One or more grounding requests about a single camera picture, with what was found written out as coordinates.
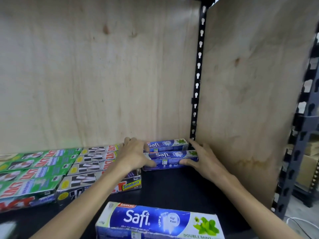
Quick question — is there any plywood shelf side panel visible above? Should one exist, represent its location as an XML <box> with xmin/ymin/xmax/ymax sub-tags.
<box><xmin>194</xmin><ymin>0</ymin><xmax>319</xmax><ymax>209</ymax></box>

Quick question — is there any black slotted shelf post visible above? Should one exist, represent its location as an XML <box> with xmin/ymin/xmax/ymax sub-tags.
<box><xmin>189</xmin><ymin>0</ymin><xmax>216</xmax><ymax>150</ymax></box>

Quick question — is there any white cable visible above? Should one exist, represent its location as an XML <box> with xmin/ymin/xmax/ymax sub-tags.
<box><xmin>284</xmin><ymin>216</ymin><xmax>319</xmax><ymax>239</ymax></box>

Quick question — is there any blue toothpaste box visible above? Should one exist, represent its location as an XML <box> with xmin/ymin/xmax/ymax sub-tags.
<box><xmin>95</xmin><ymin>201</ymin><xmax>225</xmax><ymax>239</ymax></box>
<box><xmin>143</xmin><ymin>150</ymin><xmax>199</xmax><ymax>171</ymax></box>
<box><xmin>145</xmin><ymin>138</ymin><xmax>189</xmax><ymax>153</ymax></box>

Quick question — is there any brown cardboard box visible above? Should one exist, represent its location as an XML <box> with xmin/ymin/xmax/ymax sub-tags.
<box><xmin>296</xmin><ymin>141</ymin><xmax>319</xmax><ymax>190</ymax></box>

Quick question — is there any green toothpaste box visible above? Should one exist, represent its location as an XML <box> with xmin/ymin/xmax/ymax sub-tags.
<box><xmin>0</xmin><ymin>155</ymin><xmax>79</xmax><ymax>172</ymax></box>
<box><xmin>0</xmin><ymin>164</ymin><xmax>73</xmax><ymax>183</ymax></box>
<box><xmin>0</xmin><ymin>175</ymin><xmax>64</xmax><ymax>212</ymax></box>
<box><xmin>0</xmin><ymin>147</ymin><xmax>83</xmax><ymax>161</ymax></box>

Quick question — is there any plywood shelf back panel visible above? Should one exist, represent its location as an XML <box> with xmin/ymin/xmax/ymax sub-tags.
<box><xmin>0</xmin><ymin>0</ymin><xmax>202</xmax><ymax>155</ymax></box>

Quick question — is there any grey metal shelf frame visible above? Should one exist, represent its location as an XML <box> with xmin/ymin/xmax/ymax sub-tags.
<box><xmin>271</xmin><ymin>30</ymin><xmax>319</xmax><ymax>220</ymax></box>

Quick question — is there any person's left forearm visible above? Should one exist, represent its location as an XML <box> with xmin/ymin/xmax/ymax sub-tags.
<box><xmin>30</xmin><ymin>162</ymin><xmax>135</xmax><ymax>239</ymax></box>

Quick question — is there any person's left hand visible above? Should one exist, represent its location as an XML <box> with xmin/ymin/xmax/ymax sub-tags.
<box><xmin>115</xmin><ymin>137</ymin><xmax>156</xmax><ymax>175</ymax></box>

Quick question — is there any person's right forearm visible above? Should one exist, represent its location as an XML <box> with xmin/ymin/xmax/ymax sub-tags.
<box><xmin>212</xmin><ymin>171</ymin><xmax>303</xmax><ymax>239</ymax></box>

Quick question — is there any white yellow toothpaste box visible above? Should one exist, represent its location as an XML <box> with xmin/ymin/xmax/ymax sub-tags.
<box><xmin>74</xmin><ymin>151</ymin><xmax>119</xmax><ymax>164</ymax></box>
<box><xmin>56</xmin><ymin>169</ymin><xmax>142</xmax><ymax>206</ymax></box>
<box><xmin>80</xmin><ymin>144</ymin><xmax>120</xmax><ymax>155</ymax></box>
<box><xmin>68</xmin><ymin>159</ymin><xmax>116</xmax><ymax>176</ymax></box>

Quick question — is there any person's right hand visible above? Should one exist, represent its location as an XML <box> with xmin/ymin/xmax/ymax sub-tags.
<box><xmin>179</xmin><ymin>139</ymin><xmax>226</xmax><ymax>183</ymax></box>

